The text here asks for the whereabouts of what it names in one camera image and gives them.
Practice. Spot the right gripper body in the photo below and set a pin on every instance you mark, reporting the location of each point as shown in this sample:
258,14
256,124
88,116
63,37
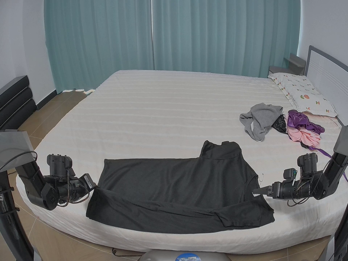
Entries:
281,190

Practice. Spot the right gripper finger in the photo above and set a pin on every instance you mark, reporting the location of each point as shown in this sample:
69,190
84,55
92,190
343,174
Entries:
262,191

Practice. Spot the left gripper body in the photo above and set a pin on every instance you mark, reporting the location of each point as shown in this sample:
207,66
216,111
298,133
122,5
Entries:
88,182

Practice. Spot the black T-shirt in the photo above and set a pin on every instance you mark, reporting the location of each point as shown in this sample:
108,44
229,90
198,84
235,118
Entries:
176,189

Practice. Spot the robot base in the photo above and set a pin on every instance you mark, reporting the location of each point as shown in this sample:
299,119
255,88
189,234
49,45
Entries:
163,257

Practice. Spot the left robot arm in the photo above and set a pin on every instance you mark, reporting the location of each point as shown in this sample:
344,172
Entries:
13,148

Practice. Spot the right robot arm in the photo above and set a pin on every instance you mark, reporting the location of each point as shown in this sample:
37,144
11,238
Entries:
341,151

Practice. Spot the bed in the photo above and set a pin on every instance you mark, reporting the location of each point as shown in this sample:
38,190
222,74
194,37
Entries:
163,113

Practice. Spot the pink garment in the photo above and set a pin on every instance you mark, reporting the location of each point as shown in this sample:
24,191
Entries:
303,136

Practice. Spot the black shiny garment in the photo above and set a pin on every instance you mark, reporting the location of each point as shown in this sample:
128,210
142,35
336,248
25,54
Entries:
280,124

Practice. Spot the purple garment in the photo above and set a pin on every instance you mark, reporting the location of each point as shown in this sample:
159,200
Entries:
297,120

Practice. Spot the grey garment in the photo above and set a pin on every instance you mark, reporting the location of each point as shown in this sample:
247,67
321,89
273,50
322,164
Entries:
263,118

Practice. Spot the white printed pillow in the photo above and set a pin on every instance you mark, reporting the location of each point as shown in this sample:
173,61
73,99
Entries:
301,91

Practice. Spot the black chest of drawers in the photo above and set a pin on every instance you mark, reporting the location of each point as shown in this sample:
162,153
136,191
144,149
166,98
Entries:
13,102

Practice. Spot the grey bedside table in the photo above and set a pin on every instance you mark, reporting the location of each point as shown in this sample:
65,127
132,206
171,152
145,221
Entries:
295,61

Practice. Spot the blue-green curtain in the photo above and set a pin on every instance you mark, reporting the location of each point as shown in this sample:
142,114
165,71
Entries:
95,37
217,31

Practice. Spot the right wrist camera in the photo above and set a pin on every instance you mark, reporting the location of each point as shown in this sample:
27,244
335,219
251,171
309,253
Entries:
289,174

